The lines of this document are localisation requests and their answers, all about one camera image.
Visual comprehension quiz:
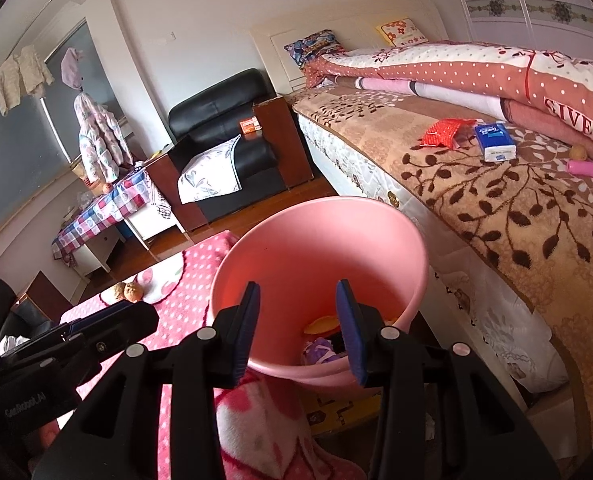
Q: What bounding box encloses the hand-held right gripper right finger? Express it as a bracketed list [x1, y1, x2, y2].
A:
[335, 278, 562, 480]

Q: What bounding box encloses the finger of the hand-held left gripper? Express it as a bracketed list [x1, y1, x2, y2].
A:
[41, 301, 160, 376]
[0, 305, 132, 356]

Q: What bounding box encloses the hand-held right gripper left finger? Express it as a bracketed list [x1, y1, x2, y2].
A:
[32, 281, 262, 480]

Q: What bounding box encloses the purple candy wrapper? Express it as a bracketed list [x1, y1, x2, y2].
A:
[301, 337, 350, 366]

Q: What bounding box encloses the pink plastic bucket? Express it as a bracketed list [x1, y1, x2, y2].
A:
[210, 196, 430, 386]

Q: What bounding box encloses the orange peel piece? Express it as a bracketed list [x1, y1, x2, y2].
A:
[304, 315, 340, 333]

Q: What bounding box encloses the wooden side table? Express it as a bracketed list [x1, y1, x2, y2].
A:
[253, 95, 313, 188]
[26, 270, 77, 321]
[136, 145, 210, 233]

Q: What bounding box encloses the white crumpled cloth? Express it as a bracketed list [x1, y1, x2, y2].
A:
[0, 334, 30, 353]

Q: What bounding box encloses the white desk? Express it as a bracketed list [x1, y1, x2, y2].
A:
[71, 205, 182, 276]

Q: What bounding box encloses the black leather sofa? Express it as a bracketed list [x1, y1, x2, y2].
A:
[0, 275, 62, 356]

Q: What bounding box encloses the pink polka dot blanket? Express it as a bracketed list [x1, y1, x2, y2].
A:
[59, 230, 367, 480]

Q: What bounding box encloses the checkered tablecloth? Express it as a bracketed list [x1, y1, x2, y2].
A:
[51, 170, 150, 261]

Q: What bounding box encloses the dark patterned cloth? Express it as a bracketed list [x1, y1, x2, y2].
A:
[146, 172, 172, 223]

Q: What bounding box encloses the floral seat cloth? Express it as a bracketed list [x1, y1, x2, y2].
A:
[177, 134, 244, 205]

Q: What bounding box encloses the grey window blind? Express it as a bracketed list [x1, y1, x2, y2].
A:
[0, 92, 72, 243]
[44, 20, 124, 161]

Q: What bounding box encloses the white printed puffy jacket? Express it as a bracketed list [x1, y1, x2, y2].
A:
[74, 91, 132, 183]

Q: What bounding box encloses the red mesh bag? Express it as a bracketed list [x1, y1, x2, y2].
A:
[419, 117, 479, 148]

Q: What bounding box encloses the black leather armchair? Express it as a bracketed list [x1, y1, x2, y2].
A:
[169, 68, 282, 221]

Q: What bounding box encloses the blue tissue pack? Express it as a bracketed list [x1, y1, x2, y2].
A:
[475, 122, 517, 163]

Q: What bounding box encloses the pink hanging garment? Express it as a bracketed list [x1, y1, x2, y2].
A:
[60, 47, 84, 90]

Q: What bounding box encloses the cream hanging sweater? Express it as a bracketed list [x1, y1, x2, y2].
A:
[0, 45, 54, 116]

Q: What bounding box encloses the pink rolled quilt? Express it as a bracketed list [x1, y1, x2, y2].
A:
[357, 77, 593, 161]

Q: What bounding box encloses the red polka dot quilt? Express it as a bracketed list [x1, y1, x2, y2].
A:
[304, 40, 593, 161]

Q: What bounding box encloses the colourful printed pillow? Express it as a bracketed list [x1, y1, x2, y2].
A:
[283, 30, 347, 68]

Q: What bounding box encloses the pink bottle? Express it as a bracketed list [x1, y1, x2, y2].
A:
[567, 159, 593, 181]

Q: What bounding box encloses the yellow floral pillow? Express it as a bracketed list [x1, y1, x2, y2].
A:
[377, 17, 430, 47]

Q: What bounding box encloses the cream bed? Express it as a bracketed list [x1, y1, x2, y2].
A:
[249, 0, 593, 461]

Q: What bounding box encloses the white wardrobe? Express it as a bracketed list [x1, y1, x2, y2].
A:
[451, 0, 593, 68]

